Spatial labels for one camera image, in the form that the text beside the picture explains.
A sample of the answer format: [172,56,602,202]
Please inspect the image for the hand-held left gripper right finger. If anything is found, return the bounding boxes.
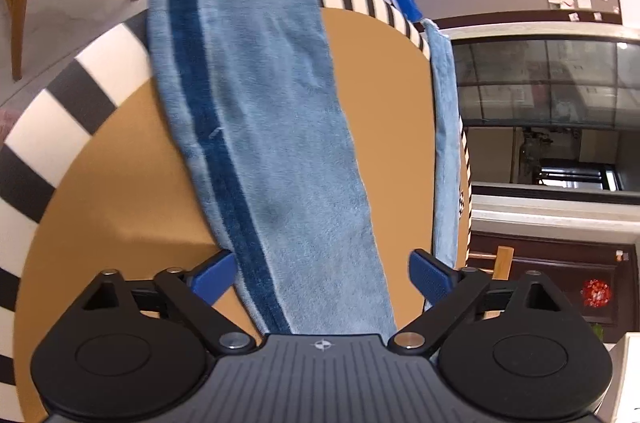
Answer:
[387,248,560,359]

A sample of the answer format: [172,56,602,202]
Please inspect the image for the dark brown door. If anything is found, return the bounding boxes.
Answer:
[469,230,640,329]

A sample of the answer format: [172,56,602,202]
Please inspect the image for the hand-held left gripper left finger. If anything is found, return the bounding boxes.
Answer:
[80,249,257,356]

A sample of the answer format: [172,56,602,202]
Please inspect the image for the blue denim jeans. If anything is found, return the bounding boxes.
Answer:
[141,0,463,336]

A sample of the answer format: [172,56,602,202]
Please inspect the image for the red door ornament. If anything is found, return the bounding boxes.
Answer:
[580,279,613,309]

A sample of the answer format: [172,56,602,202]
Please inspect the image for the white carton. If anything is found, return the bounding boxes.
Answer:
[596,330,640,423]

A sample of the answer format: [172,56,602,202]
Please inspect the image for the glass-front cabinet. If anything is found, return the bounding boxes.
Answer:
[450,37,640,130]

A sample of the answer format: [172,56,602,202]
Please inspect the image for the round orange striped-rim table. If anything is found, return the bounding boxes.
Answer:
[0,0,473,423]

